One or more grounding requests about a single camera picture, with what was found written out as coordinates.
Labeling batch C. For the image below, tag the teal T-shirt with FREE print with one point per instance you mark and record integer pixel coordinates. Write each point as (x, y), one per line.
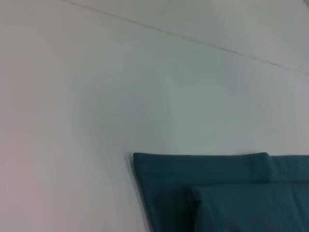
(229, 193)

